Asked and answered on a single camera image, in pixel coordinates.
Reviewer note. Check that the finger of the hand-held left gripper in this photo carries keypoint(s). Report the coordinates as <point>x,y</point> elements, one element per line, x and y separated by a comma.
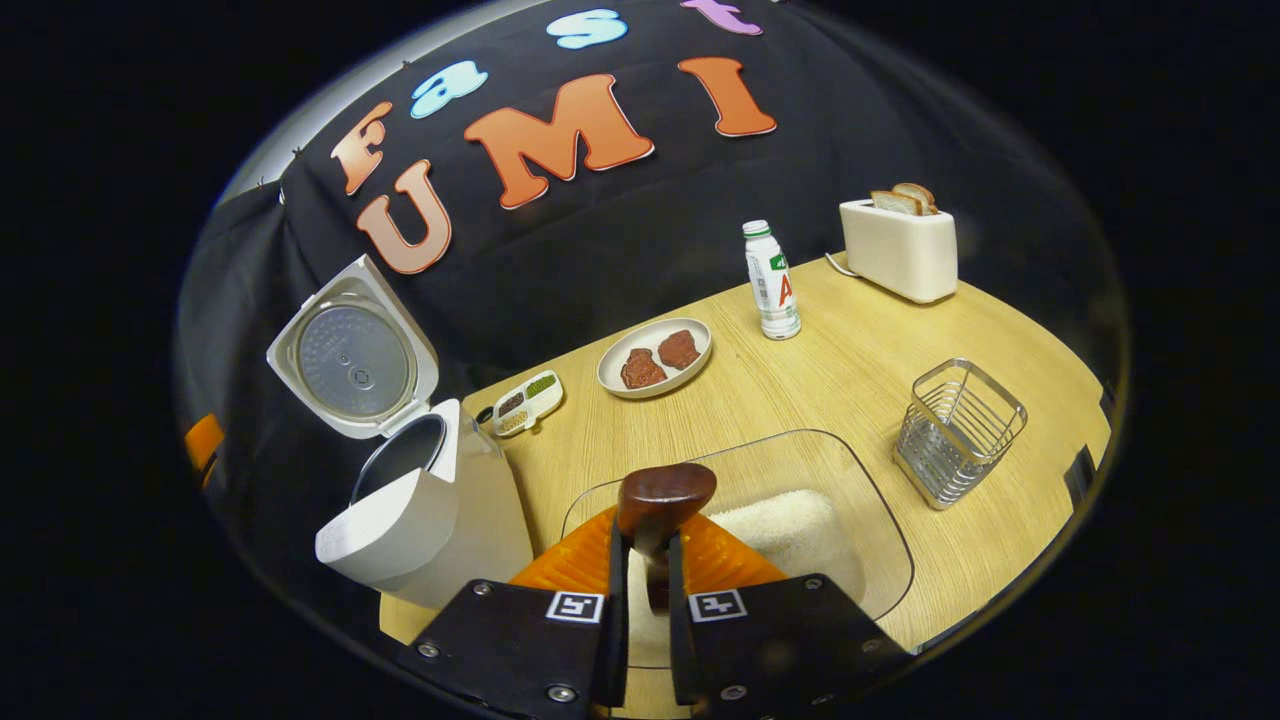
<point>205,445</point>

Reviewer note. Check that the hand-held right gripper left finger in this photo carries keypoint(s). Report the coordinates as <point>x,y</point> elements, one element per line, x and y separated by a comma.
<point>615,620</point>

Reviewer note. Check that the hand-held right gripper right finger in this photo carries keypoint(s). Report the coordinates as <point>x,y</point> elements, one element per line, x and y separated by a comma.
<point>680,630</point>

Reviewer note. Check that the brown wooden spoon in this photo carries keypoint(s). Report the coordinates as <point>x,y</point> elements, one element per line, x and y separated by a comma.
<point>665,495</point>

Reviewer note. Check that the white rice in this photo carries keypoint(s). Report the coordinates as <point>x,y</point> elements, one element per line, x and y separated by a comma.
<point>800,535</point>

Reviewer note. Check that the white rice cooker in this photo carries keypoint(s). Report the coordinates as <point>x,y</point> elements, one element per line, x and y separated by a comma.
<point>450,530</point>

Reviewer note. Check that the clear plastic container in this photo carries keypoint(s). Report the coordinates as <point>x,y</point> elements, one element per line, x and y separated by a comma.
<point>860,490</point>

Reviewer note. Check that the small divided grain dish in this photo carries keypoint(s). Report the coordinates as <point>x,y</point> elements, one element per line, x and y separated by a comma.
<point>528,403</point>

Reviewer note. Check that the white oval plate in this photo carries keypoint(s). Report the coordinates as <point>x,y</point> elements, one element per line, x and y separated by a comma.
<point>612,375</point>

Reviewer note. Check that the brown meat piece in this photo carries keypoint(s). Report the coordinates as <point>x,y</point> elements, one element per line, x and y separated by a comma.
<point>679,350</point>
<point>642,370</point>

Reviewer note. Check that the white drink bottle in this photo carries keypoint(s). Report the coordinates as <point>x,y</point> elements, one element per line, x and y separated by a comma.
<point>772,290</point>

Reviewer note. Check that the white toaster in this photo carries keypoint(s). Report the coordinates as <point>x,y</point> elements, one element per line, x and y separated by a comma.
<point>900,255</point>

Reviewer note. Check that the toasted bread slice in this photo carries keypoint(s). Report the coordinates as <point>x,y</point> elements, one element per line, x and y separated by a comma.
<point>895,203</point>
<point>922,195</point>

